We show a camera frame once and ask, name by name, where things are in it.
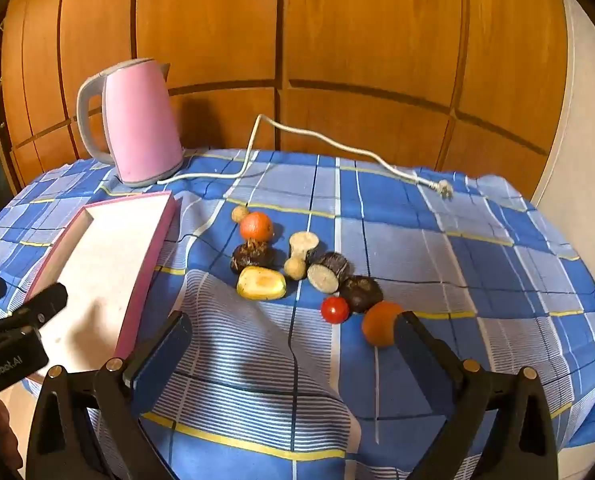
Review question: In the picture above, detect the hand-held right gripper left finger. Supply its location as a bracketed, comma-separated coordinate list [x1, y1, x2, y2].
[25, 310, 193, 480]

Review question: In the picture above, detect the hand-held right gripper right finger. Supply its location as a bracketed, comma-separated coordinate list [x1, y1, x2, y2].
[394, 310, 561, 480]

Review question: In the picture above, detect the orange tangerine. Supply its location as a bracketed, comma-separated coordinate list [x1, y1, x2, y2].
[240, 211, 274, 243]
[361, 301, 404, 348]

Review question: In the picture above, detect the pink-edged white box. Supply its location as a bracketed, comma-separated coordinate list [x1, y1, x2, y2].
[25, 191, 178, 378]

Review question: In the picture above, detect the dark water chestnut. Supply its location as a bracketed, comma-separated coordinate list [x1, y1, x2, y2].
[230, 240, 274, 275]
[338, 275, 384, 314]

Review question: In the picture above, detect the red cherry tomato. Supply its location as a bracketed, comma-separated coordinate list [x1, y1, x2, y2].
[320, 296, 351, 325]

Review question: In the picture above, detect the dark sugarcane piece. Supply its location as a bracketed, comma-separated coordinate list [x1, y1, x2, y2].
[307, 251, 351, 294]

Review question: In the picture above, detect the yellow mango piece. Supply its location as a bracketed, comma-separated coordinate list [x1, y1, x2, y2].
[236, 266, 287, 302]

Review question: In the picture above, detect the pale sugarcane piece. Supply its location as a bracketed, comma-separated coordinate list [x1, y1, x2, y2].
[289, 231, 321, 263]

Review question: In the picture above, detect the person's left hand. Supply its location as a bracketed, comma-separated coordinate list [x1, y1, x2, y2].
[0, 395, 22, 472]

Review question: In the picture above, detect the blue plaid tablecloth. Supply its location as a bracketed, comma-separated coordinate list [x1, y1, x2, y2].
[0, 147, 595, 480]

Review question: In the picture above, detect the pink electric kettle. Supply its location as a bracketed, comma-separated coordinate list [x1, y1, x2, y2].
[76, 58, 186, 188]

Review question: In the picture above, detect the wooden wardrobe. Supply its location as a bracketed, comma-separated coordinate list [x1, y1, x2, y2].
[0, 0, 571, 196]

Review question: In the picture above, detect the white power cord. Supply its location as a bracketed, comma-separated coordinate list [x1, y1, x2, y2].
[156, 114, 452, 200]

